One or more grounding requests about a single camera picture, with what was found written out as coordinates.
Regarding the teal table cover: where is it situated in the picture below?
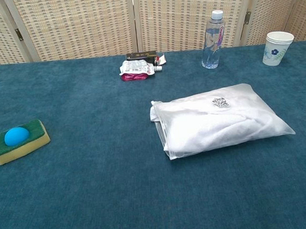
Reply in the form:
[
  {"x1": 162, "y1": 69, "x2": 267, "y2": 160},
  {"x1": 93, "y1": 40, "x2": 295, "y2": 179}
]
[{"x1": 0, "y1": 41, "x2": 306, "y2": 229}]

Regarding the yellow green scouring sponge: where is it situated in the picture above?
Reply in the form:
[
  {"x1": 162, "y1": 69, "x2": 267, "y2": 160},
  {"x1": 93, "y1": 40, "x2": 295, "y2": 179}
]
[{"x1": 0, "y1": 118, "x2": 52, "y2": 166}]

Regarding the transparent plastic zip bag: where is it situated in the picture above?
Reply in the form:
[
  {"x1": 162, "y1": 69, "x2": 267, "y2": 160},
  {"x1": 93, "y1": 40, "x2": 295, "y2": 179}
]
[{"x1": 149, "y1": 80, "x2": 297, "y2": 164}]

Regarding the woven folding screen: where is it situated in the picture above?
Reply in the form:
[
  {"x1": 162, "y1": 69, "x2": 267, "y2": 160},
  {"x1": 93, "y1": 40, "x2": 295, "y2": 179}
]
[{"x1": 0, "y1": 0, "x2": 306, "y2": 65}]

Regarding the clear plastic water bottle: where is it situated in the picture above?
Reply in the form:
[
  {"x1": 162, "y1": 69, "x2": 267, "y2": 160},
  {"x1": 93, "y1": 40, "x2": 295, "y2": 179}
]
[{"x1": 198, "y1": 9, "x2": 229, "y2": 70}]

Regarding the blue ball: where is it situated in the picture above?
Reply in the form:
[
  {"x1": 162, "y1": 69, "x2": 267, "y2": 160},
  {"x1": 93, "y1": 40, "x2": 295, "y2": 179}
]
[{"x1": 3, "y1": 126, "x2": 31, "y2": 148}]

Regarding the white towel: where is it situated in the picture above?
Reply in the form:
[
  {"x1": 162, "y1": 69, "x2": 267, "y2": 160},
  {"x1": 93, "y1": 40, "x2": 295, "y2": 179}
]
[{"x1": 148, "y1": 82, "x2": 291, "y2": 160}]

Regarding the small red white wrapper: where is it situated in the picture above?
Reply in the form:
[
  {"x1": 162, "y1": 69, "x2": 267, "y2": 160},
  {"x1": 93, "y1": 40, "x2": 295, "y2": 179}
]
[{"x1": 154, "y1": 53, "x2": 167, "y2": 66}]

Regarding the floral paper cup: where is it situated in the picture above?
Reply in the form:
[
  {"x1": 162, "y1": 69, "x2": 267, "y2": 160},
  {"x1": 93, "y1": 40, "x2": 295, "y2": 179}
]
[{"x1": 260, "y1": 30, "x2": 296, "y2": 67}]

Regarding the black rectangular box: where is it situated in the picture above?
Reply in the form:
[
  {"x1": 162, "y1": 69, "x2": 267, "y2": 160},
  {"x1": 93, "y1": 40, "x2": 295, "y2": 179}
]
[{"x1": 126, "y1": 50, "x2": 158, "y2": 66}]

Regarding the white pink spout pouch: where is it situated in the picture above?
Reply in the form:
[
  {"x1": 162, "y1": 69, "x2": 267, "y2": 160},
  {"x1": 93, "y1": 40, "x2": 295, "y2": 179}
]
[{"x1": 118, "y1": 58, "x2": 164, "y2": 83}]

